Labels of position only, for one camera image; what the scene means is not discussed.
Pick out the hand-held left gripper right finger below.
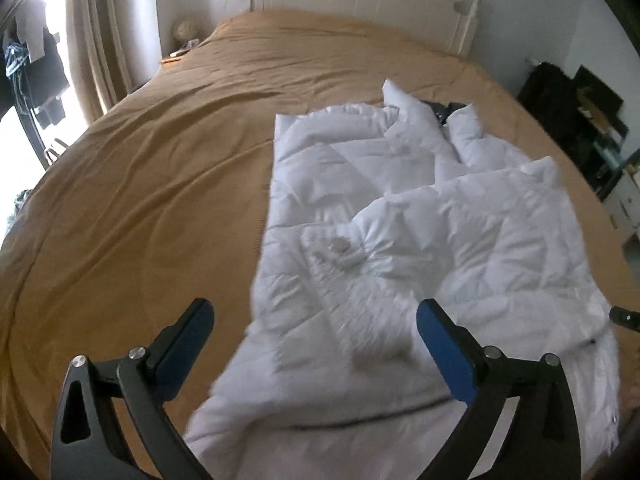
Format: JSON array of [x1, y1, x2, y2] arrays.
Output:
[[416, 298, 583, 480]]

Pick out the bed with tan cover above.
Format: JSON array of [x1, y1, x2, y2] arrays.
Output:
[[0, 9, 640, 480]]

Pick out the dark cloth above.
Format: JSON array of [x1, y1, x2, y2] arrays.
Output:
[[422, 100, 473, 126]]

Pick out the dark hanging clothes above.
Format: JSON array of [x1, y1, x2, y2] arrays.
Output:
[[2, 10, 71, 129]]

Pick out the white puffer jacket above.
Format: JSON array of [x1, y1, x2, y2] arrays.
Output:
[[185, 78, 623, 480]]

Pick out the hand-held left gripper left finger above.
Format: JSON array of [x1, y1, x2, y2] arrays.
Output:
[[50, 298, 216, 480]]

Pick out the dark crumpled bag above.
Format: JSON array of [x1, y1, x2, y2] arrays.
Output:
[[7, 187, 37, 233]]

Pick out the wooden nightstand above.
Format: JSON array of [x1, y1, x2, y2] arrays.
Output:
[[160, 42, 202, 67]]

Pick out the round woven lamp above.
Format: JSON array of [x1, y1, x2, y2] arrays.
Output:
[[172, 19, 201, 43]]

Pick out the dark storage shelf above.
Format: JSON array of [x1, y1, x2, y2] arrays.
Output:
[[572, 64, 640, 248]]

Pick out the beige curtain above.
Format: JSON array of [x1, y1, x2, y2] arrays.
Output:
[[65, 0, 163, 117]]

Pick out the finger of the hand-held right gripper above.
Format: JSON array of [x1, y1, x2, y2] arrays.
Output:
[[609, 307, 640, 332]]

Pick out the black bag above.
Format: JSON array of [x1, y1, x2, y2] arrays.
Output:
[[515, 61, 601, 186]]

